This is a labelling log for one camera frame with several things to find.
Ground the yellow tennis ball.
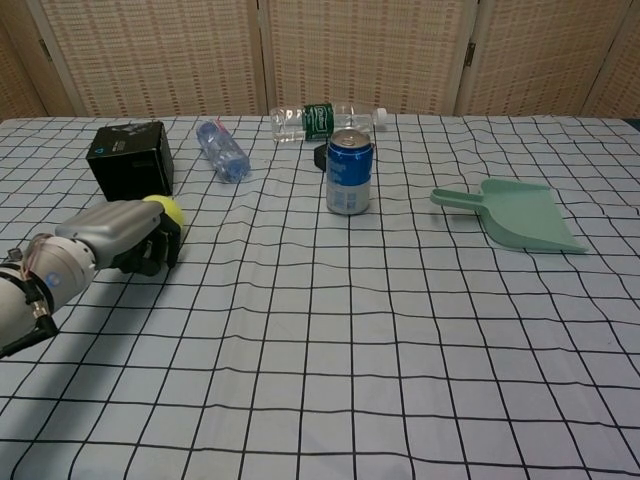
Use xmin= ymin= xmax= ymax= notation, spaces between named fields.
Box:
xmin=141 ymin=194 xmax=187 ymax=237

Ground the black cardboard box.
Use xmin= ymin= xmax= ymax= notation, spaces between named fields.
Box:
xmin=85 ymin=120 xmax=175 ymax=203

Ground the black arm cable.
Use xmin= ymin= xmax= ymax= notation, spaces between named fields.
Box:
xmin=0 ymin=277 xmax=59 ymax=359

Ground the green plastic dustpan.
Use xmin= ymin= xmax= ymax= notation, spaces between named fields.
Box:
xmin=430 ymin=178 xmax=588 ymax=256

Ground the blue soda can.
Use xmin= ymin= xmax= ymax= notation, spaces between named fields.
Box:
xmin=325 ymin=128 xmax=376 ymax=217

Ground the clear bottle green label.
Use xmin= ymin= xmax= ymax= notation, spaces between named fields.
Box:
xmin=270 ymin=102 xmax=389 ymax=145

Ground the clear bottle pink label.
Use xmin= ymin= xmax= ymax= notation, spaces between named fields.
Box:
xmin=195 ymin=118 xmax=252 ymax=185

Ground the woven folding screen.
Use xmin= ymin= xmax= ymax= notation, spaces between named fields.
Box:
xmin=0 ymin=0 xmax=640 ymax=121

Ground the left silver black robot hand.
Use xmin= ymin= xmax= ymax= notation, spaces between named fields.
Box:
xmin=54 ymin=199 xmax=182 ymax=277

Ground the grid-pattern light blue tablecloth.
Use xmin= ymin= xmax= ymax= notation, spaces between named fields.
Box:
xmin=0 ymin=113 xmax=640 ymax=480

